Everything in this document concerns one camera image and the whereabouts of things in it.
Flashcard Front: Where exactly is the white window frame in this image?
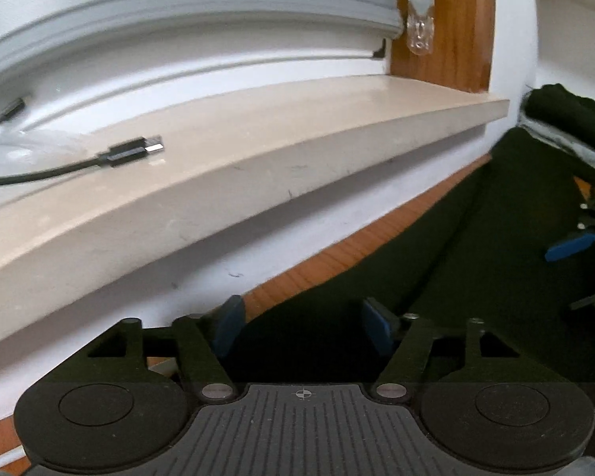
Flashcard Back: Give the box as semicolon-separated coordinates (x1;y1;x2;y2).
0;22;392;159

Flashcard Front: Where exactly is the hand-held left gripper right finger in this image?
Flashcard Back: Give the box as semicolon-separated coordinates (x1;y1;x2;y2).
363;297;522;402

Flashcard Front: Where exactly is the black fleece garment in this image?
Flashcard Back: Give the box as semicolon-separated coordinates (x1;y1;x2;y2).
225;126;595;388

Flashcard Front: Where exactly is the black USB cable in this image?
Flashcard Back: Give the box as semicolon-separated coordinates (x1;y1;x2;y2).
0;134;165;189

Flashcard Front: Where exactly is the beige window sill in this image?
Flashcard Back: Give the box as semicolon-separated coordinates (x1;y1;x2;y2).
0;75;511;355

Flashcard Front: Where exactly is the brown wooden window frame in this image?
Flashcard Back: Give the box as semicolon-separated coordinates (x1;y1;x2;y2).
388;0;495;94

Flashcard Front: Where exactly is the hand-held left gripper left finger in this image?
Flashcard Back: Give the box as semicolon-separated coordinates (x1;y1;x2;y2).
86;295;245;402

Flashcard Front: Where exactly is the clear plastic cord pull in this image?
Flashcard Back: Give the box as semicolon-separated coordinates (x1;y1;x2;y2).
403;0;438;56

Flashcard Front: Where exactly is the thin black cable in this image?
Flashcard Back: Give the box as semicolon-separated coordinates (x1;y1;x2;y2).
0;98;27;136

